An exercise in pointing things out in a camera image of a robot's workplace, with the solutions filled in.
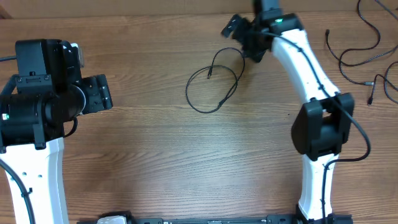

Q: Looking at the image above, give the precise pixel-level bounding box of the black usb cable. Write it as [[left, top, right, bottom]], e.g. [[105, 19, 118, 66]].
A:
[[185, 47, 246, 114]]

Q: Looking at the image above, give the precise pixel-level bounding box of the cardboard back panel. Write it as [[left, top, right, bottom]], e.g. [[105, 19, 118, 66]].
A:
[[0, 0, 398, 20]]

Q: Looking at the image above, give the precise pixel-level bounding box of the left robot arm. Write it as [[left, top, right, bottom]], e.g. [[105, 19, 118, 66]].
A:
[[1, 39, 113, 223]]

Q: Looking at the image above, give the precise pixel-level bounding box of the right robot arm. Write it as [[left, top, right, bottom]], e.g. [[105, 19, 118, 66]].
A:
[[233, 1, 354, 223]]

